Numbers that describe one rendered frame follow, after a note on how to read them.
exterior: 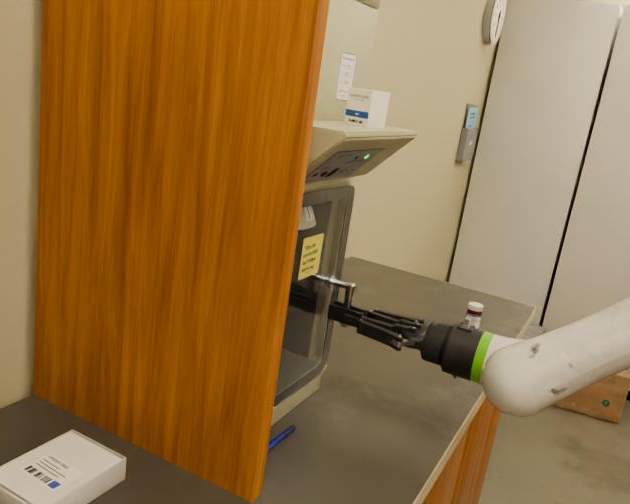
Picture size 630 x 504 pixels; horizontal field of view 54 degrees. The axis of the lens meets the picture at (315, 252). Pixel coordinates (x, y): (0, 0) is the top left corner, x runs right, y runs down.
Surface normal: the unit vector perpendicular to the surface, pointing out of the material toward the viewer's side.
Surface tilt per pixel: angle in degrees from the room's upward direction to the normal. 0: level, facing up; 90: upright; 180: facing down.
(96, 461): 0
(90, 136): 90
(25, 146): 90
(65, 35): 90
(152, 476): 0
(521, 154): 90
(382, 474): 0
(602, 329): 60
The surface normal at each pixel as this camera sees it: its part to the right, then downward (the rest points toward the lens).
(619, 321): -0.55, -0.39
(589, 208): -0.47, 0.18
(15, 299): 0.87, 0.25
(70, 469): 0.14, -0.95
